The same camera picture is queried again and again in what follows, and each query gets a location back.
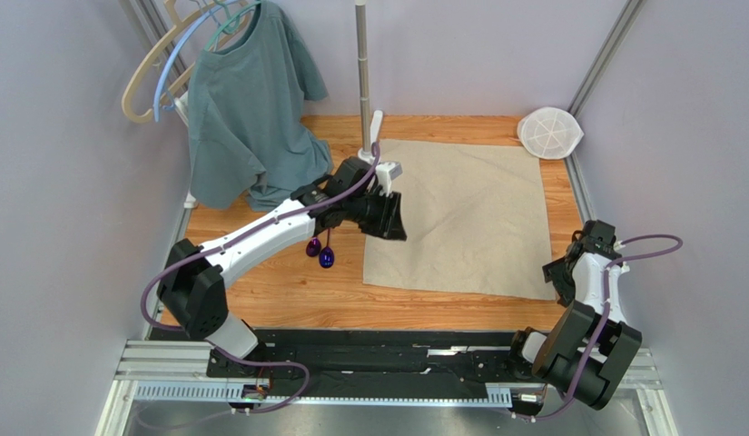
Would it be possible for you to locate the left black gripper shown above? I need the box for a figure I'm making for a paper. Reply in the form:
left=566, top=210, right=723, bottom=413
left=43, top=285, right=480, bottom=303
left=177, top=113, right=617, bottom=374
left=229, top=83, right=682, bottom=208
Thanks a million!
left=345, top=187, right=408, bottom=241

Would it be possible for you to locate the beige cloth napkin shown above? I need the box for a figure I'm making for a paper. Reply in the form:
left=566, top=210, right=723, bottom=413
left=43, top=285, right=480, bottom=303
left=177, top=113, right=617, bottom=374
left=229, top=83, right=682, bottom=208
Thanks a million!
left=362, top=140, right=556, bottom=301

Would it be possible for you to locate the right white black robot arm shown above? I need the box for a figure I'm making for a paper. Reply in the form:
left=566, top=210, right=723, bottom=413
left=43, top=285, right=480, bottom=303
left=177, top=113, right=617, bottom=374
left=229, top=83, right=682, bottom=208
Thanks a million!
left=507, top=220, right=642, bottom=410

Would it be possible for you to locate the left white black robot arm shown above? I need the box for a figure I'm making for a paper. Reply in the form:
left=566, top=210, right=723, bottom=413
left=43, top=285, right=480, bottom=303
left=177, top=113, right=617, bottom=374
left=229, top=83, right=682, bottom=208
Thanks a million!
left=148, top=157, right=407, bottom=359

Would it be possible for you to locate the white rack base foot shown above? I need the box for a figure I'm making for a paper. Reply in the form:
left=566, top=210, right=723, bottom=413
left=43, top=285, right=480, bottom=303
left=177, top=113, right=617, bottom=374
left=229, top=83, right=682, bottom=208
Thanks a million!
left=358, top=110, right=403, bottom=195

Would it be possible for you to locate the blue purple spoon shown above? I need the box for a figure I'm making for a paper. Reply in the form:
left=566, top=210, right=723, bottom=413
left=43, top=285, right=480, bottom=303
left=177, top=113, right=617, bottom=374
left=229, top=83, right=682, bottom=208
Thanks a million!
left=319, top=229, right=335, bottom=269

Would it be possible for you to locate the white plastic mesh basket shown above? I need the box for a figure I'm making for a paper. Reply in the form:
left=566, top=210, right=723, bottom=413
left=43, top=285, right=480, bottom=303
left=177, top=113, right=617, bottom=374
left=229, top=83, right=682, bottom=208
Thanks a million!
left=517, top=106, right=585, bottom=160

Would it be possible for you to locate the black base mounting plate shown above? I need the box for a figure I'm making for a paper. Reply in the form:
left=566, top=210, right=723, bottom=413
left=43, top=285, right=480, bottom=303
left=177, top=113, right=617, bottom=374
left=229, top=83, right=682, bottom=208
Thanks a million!
left=207, top=330, right=555, bottom=401

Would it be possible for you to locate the teal green t-shirt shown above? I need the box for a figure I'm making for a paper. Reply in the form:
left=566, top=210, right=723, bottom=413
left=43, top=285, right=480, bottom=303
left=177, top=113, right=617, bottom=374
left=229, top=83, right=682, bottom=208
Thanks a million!
left=188, top=1, right=333, bottom=211

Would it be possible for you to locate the metal garment rack pole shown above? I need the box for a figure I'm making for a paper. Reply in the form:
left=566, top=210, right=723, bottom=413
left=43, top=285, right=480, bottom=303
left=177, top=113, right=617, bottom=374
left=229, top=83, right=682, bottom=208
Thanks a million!
left=354, top=0, right=372, bottom=160

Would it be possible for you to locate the green plastic hanger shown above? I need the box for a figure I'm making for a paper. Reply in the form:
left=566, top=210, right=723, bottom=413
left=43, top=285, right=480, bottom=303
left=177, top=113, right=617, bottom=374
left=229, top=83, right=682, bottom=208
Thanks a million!
left=204, top=1, right=261, bottom=51

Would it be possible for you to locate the blue plastic hanger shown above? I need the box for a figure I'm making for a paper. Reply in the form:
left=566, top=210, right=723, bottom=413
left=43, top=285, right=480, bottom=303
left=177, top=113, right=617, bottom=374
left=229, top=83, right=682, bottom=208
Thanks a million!
left=150, top=1, right=252, bottom=124

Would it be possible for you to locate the beige wooden hanger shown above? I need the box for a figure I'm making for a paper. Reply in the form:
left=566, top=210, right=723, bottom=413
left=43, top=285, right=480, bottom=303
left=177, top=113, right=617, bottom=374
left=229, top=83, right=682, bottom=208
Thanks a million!
left=122, top=1, right=215, bottom=124

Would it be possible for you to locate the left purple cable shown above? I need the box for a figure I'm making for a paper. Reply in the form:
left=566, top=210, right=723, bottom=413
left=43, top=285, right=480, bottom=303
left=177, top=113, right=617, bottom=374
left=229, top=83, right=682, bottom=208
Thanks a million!
left=140, top=142, right=382, bottom=415

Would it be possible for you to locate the aluminium frame rail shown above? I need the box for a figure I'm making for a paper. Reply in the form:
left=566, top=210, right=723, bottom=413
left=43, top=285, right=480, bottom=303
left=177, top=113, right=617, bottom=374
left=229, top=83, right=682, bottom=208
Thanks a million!
left=96, top=330, right=677, bottom=435

